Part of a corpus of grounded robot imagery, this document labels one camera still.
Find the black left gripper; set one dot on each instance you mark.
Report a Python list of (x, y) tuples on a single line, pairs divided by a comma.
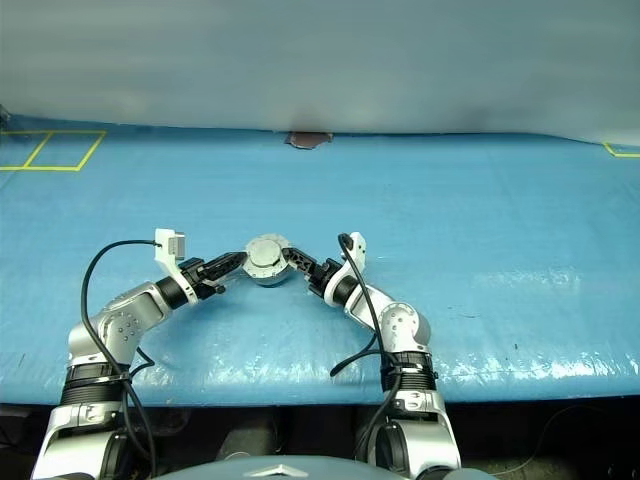
[(197, 275)]

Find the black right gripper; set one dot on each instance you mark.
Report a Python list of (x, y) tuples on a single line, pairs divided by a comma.
[(322, 277)]

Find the silver finned motor lid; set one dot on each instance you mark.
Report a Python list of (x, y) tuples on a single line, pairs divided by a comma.
[(265, 252)]

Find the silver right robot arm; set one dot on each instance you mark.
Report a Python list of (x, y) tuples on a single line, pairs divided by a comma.
[(400, 325)]

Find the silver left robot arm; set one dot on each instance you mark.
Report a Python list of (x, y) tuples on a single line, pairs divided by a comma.
[(125, 325)]

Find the brown torn patch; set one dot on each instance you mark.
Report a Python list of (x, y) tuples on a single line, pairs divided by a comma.
[(307, 140)]

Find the grey rounded shape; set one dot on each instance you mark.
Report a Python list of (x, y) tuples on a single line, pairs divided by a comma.
[(245, 442)]

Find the yellow tape double rectangle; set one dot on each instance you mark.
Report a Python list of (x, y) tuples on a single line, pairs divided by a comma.
[(55, 168)]

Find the dark object at backdrop edge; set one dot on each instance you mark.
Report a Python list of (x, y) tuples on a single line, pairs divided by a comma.
[(3, 117)]

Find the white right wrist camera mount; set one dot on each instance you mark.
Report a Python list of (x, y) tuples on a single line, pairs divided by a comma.
[(357, 250)]

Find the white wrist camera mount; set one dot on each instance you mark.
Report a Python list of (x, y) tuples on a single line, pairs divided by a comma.
[(357, 250), (164, 250)]

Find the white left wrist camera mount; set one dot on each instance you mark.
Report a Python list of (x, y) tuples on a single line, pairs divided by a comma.
[(164, 250)]

